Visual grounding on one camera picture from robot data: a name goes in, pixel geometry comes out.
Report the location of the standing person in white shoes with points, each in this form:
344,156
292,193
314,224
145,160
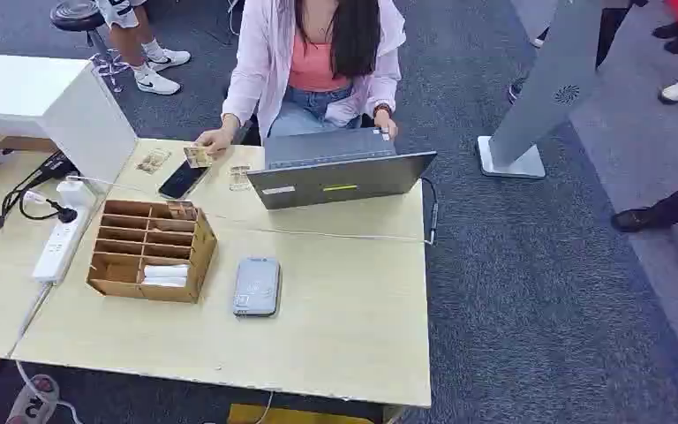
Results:
122,35

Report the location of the seated person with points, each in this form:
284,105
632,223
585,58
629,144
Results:
263,58

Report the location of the wooden card box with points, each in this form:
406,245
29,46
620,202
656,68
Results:
198,251

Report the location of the small white object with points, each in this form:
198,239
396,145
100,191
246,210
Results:
1,156

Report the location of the yellow box under desk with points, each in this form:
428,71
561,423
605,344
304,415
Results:
292,416

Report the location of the grey card reader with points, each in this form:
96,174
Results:
257,287

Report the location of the grey laptop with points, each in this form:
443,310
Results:
339,181

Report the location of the white cabinet box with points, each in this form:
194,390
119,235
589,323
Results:
23,88

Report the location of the grey numbered shoe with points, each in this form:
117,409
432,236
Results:
32,407

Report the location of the black smartphone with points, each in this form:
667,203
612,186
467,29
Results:
182,180

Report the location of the person's right hand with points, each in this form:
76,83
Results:
216,139

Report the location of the person's left hand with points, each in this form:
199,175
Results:
386,124

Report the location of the black round stool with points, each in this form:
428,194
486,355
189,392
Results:
76,14

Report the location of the white cards stack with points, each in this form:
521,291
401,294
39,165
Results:
164,276

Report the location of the person behind kiosk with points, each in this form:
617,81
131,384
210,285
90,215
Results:
611,29

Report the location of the wooden plank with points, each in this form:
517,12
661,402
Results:
23,144

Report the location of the person in black shoes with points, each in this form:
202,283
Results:
637,219

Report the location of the person's hand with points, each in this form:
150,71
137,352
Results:
216,139
386,124

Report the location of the grey kiosk stand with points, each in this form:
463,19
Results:
549,76

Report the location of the white power strip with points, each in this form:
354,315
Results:
58,246

